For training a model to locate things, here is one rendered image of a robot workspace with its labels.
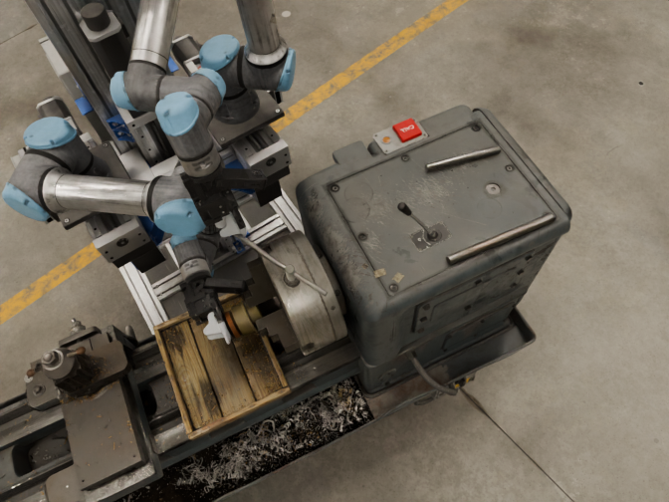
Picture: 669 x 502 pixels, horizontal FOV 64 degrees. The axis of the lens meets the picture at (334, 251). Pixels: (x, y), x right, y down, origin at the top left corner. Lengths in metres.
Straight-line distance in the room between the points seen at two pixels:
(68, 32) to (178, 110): 0.63
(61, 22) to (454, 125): 1.03
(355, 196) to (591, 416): 1.61
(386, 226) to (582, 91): 2.40
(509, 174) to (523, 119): 1.88
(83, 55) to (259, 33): 0.48
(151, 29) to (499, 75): 2.61
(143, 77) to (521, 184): 0.92
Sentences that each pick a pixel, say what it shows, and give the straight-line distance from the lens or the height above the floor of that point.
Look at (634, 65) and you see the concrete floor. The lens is 3.83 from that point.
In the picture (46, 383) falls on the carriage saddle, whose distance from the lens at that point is 1.80.
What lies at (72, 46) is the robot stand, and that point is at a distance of 1.63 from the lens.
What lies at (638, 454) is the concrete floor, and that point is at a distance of 2.66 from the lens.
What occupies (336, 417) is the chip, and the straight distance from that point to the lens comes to 1.88.
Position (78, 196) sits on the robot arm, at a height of 1.37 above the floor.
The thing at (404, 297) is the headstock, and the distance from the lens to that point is 1.26.
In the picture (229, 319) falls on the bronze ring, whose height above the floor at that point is 1.11.
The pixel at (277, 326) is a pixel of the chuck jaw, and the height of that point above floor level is 1.11.
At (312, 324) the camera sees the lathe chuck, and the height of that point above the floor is 1.17.
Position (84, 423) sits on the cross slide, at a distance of 1.64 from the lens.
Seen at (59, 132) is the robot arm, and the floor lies 1.39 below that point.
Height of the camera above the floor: 2.40
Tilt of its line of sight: 62 degrees down
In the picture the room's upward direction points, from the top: 7 degrees counter-clockwise
